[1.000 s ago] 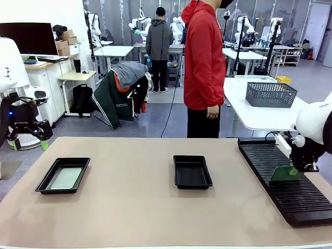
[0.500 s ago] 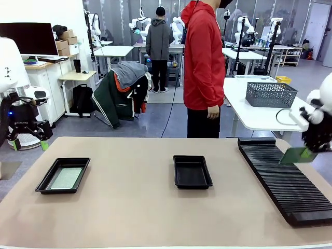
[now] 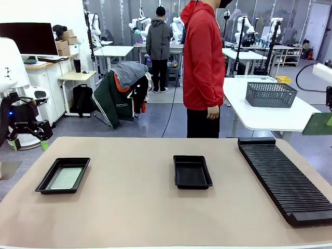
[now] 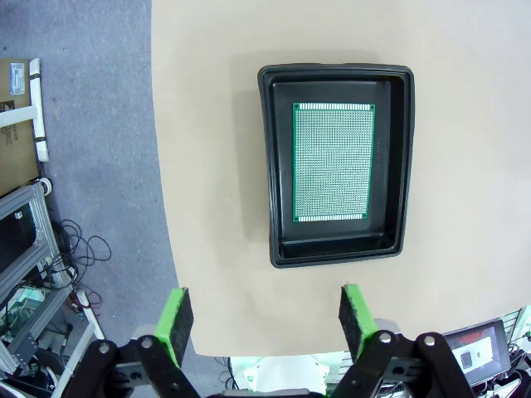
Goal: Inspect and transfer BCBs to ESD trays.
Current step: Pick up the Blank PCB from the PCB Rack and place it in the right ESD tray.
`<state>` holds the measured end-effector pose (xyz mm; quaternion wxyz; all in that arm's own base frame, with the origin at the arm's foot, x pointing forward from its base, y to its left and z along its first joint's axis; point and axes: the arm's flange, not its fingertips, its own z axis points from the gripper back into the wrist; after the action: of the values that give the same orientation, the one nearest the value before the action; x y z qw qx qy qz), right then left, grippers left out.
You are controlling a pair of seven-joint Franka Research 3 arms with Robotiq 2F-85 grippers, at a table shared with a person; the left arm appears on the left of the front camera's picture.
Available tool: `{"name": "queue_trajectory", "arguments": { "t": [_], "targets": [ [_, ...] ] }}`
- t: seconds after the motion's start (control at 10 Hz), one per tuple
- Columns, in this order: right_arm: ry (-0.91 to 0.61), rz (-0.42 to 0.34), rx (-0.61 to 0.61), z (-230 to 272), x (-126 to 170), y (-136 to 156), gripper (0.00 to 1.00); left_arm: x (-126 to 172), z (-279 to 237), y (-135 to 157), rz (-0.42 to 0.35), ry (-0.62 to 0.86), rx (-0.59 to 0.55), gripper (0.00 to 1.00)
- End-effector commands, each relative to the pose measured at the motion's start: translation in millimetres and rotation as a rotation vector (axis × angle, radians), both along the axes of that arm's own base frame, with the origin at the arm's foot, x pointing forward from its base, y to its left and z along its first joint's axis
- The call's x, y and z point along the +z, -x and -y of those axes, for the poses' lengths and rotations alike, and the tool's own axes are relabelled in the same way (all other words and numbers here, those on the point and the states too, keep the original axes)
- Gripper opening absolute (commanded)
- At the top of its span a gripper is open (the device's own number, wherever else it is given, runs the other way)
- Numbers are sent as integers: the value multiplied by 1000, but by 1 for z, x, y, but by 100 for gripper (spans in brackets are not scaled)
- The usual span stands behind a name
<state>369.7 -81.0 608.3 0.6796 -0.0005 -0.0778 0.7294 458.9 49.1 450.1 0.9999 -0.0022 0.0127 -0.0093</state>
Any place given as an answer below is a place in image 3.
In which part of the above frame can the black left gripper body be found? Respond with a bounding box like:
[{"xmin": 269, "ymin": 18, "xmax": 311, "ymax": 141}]
[{"xmin": 9, "ymin": 93, "xmax": 42, "ymax": 132}]

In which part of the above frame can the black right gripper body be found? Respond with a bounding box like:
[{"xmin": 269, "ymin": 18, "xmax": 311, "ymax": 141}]
[{"xmin": 325, "ymin": 86, "xmax": 332, "ymax": 111}]

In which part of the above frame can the green perforated circuit board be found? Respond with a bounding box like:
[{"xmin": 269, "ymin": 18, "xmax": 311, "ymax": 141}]
[
  {"xmin": 50, "ymin": 167, "xmax": 83, "ymax": 190},
  {"xmin": 302, "ymin": 112, "xmax": 332, "ymax": 137}
]

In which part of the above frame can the black plastic ESD tray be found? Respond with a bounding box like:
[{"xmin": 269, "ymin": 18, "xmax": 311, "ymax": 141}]
[
  {"xmin": 35, "ymin": 157, "xmax": 91, "ymax": 195},
  {"xmin": 173, "ymin": 155, "xmax": 213, "ymax": 190}
]

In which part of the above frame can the person's right forearm red sleeve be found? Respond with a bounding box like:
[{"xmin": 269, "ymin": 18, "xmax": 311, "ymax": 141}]
[{"xmin": 204, "ymin": 72, "xmax": 225, "ymax": 108}]

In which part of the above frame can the person's right hand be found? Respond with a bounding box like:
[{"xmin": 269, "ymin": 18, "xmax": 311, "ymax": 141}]
[{"xmin": 206, "ymin": 105, "xmax": 221, "ymax": 120}]

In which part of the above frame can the white cabinet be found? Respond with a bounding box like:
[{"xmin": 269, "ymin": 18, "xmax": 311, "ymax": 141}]
[{"xmin": 24, "ymin": 61, "xmax": 67, "ymax": 125}]

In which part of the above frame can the black backpack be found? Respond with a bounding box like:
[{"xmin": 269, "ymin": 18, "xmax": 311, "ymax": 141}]
[{"xmin": 72, "ymin": 84, "xmax": 94, "ymax": 118}]

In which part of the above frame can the grey plastic mesh basket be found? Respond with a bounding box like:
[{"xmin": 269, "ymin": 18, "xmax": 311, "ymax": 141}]
[{"xmin": 245, "ymin": 82, "xmax": 298, "ymax": 108}]

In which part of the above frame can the small white rolling desk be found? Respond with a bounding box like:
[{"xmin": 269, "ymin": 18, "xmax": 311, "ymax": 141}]
[{"xmin": 58, "ymin": 70, "xmax": 97, "ymax": 117}]

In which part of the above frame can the black keyboard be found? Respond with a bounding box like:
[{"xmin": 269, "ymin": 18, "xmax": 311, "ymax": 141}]
[{"xmin": 37, "ymin": 54, "xmax": 70, "ymax": 63}]

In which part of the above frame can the clear plastic tray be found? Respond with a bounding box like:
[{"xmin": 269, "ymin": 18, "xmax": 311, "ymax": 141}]
[{"xmin": 234, "ymin": 74, "xmax": 278, "ymax": 84}]

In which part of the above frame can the white side table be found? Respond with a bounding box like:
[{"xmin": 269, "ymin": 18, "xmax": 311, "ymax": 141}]
[{"xmin": 222, "ymin": 76, "xmax": 322, "ymax": 132}]

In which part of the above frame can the dark green jacket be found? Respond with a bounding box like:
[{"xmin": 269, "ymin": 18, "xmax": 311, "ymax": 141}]
[{"xmin": 92, "ymin": 70, "xmax": 150, "ymax": 130}]

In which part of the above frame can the black computer monitor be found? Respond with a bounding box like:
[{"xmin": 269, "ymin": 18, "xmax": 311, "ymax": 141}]
[{"xmin": 0, "ymin": 22, "xmax": 59, "ymax": 57}]

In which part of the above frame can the black slotted board rack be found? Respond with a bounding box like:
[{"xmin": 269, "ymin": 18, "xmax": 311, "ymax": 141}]
[{"xmin": 238, "ymin": 137, "xmax": 332, "ymax": 228}]

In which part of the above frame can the grey hooded jacket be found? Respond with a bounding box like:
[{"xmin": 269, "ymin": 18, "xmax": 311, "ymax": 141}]
[{"xmin": 110, "ymin": 61, "xmax": 149, "ymax": 90}]

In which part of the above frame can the white lab table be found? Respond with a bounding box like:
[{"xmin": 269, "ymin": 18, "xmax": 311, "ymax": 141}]
[{"xmin": 93, "ymin": 46, "xmax": 134, "ymax": 78}]

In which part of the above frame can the person in red jacket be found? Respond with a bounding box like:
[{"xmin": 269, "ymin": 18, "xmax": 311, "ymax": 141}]
[{"xmin": 180, "ymin": 0, "xmax": 233, "ymax": 139}]

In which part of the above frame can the man in grey hoodie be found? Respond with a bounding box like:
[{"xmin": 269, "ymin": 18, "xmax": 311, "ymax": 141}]
[{"xmin": 145, "ymin": 6, "xmax": 174, "ymax": 94}]

